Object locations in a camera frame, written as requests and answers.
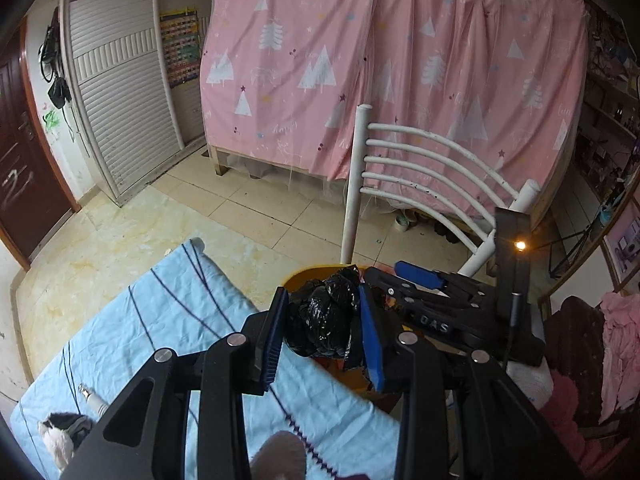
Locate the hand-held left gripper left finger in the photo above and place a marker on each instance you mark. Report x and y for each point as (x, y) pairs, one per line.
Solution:
(270, 340)

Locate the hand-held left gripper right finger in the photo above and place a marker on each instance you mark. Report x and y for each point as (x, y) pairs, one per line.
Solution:
(372, 350)

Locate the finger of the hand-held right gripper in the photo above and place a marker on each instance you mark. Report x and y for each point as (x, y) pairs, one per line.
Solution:
(417, 272)
(385, 285)

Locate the black plastic bag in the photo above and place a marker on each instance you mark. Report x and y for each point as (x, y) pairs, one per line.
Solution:
(325, 320)

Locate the yellow plastic bin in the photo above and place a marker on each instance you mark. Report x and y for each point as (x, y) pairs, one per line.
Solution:
(300, 275)

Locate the person's right forearm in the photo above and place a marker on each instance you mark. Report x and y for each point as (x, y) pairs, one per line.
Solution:
(570, 420)

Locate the black tripod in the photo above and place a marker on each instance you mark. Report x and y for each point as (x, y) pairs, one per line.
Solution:
(565, 252)

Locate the dark brown cloth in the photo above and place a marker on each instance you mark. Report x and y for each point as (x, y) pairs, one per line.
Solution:
(575, 330)

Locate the light blue striped cloth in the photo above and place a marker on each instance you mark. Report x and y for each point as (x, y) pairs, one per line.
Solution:
(175, 310)

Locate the white metal chair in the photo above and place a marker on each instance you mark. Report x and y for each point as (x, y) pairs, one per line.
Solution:
(352, 185)

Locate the pink picture board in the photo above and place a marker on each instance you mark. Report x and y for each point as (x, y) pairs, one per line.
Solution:
(625, 245)

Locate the fuzzy plush item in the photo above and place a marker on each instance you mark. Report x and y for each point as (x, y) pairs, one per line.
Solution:
(280, 457)

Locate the pink garment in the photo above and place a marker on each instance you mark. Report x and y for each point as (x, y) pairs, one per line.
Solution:
(620, 350)

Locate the white plug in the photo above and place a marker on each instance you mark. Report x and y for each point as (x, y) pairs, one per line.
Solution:
(92, 398)

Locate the white and black plush toy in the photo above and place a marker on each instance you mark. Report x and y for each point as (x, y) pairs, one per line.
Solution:
(60, 435)

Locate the pink tree-print curtain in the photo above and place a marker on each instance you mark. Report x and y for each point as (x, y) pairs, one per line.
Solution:
(300, 35)

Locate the white louvered wardrobe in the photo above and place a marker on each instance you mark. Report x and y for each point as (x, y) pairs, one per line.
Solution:
(120, 85)

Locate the dark red door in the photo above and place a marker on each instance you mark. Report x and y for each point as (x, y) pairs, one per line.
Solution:
(25, 160)

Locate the colourful chart poster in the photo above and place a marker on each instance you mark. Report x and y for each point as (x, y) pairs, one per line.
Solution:
(180, 47)

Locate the hanging black bag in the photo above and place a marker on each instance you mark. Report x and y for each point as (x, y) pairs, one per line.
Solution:
(60, 92)

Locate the cluttered wall shelf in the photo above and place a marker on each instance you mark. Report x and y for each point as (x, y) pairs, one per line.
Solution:
(607, 110)

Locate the black bags hanging on wall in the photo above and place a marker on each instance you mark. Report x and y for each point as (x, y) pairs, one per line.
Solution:
(49, 45)

